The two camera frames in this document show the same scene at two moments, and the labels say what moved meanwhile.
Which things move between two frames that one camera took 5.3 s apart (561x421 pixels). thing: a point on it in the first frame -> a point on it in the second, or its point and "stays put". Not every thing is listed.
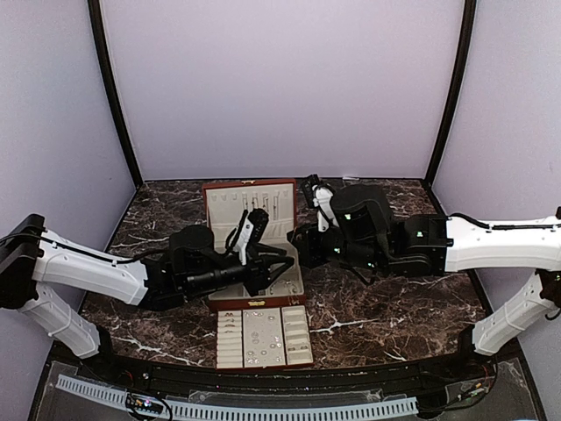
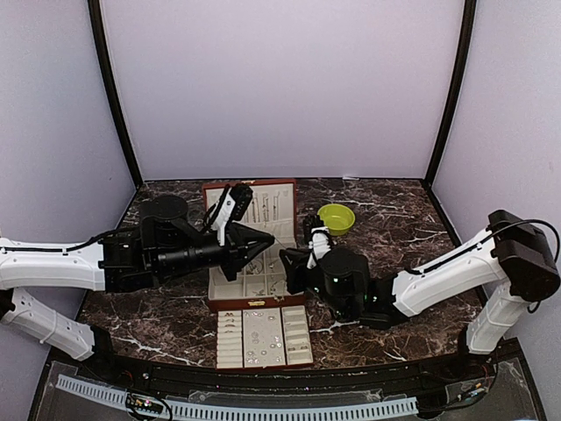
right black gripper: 308,253 -> 298,257
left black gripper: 276,273 -> 238,237
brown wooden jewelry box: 225,203 stays put
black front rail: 330,381 stays put
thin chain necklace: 293,300 -> 273,267
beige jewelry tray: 266,337 stays put
